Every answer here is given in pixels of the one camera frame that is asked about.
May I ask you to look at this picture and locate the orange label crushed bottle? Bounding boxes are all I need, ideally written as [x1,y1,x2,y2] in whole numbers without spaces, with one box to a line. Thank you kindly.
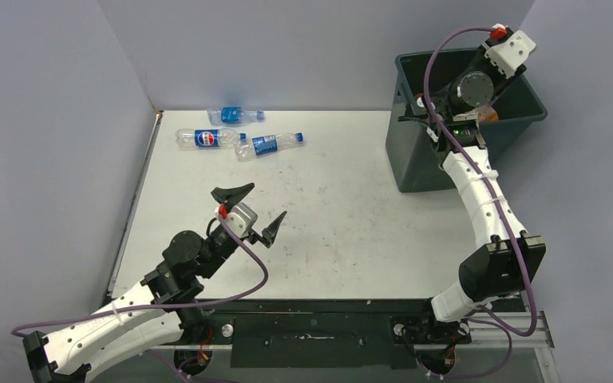
[478,105,500,122]

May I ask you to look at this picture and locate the clear bottle blue label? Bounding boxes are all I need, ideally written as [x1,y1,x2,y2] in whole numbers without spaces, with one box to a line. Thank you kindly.
[234,132,305,161]
[207,106,266,126]

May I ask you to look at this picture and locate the pepsi bottle blue cap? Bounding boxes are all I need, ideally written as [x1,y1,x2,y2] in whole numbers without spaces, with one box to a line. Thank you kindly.
[176,128,247,150]

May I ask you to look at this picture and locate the large orange label bottle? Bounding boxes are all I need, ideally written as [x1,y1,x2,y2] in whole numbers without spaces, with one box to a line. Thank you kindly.
[415,93,426,112]

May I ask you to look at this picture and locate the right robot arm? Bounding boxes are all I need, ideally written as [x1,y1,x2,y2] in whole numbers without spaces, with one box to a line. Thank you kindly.
[419,46,546,342]

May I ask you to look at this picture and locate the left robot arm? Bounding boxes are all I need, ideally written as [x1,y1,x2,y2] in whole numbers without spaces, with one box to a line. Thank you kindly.
[12,183,287,382]

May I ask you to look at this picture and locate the dark green trash bin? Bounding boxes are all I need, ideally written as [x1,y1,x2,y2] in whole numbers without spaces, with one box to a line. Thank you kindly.
[386,50,548,193]

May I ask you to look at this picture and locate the white knob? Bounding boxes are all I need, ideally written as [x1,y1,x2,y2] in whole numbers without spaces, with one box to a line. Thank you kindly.
[220,323,234,338]

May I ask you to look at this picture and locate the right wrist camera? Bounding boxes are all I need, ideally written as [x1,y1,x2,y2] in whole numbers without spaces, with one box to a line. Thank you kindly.
[484,24,537,79]

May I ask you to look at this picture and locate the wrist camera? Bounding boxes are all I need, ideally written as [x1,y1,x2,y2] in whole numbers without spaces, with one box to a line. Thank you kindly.
[484,24,537,79]
[217,202,258,239]

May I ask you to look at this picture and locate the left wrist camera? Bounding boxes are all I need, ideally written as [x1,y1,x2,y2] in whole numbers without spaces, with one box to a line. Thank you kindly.
[217,202,258,239]

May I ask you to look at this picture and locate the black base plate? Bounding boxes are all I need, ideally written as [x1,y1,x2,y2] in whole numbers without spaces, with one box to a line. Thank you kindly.
[173,313,472,374]

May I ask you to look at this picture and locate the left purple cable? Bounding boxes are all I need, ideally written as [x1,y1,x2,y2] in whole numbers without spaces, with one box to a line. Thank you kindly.
[11,214,270,383]

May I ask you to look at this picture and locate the purple cable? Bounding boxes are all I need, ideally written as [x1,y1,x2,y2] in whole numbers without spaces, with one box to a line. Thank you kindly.
[422,26,539,381]
[11,214,270,383]

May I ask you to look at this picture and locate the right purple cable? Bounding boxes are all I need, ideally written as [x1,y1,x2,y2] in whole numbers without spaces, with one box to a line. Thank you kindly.
[422,26,539,381]

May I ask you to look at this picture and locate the aluminium rail frame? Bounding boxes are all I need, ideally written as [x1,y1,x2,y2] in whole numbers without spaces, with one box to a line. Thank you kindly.
[71,311,561,383]

